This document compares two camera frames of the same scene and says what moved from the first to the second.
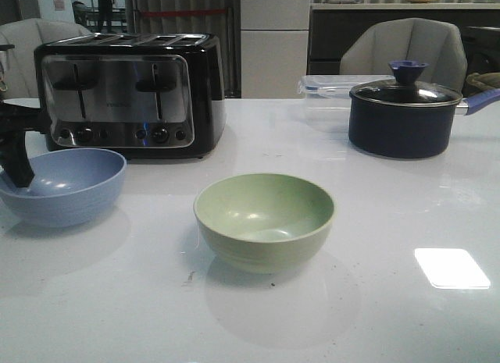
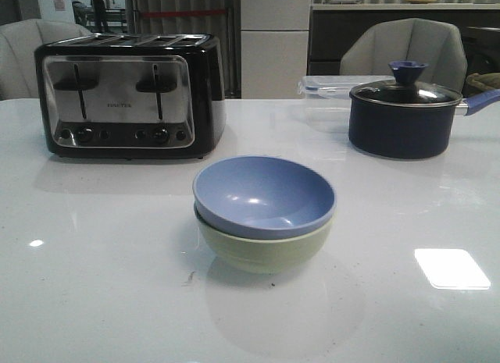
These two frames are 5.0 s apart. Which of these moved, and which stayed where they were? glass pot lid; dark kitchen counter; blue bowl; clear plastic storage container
Moved: blue bowl
Stayed: clear plastic storage container; glass pot lid; dark kitchen counter
